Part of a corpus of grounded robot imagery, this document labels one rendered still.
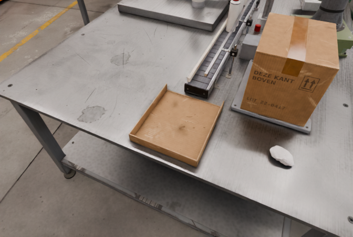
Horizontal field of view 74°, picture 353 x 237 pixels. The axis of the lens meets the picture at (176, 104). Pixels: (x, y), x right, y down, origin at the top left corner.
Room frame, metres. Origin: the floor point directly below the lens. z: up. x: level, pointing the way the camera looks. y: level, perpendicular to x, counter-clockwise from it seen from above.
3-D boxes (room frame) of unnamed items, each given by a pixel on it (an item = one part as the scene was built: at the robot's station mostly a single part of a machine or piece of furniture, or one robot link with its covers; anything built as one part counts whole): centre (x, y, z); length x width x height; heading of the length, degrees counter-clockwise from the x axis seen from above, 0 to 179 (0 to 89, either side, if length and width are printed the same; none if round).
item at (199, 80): (1.49, -0.43, 0.86); 1.65 x 0.08 x 0.04; 155
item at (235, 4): (1.20, -0.30, 0.98); 0.05 x 0.05 x 0.20
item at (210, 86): (1.49, -0.43, 0.85); 1.65 x 0.11 x 0.05; 155
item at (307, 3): (1.55, -0.91, 0.92); 0.27 x 0.20 x 0.05; 166
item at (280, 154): (0.42, -0.35, 0.85); 0.08 x 0.07 x 0.04; 19
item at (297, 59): (0.73, -0.42, 0.99); 0.30 x 0.24 x 0.27; 157
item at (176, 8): (1.79, -0.08, 0.86); 0.80 x 0.67 x 0.05; 155
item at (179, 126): (0.58, -0.01, 0.85); 0.30 x 0.26 x 0.04; 155
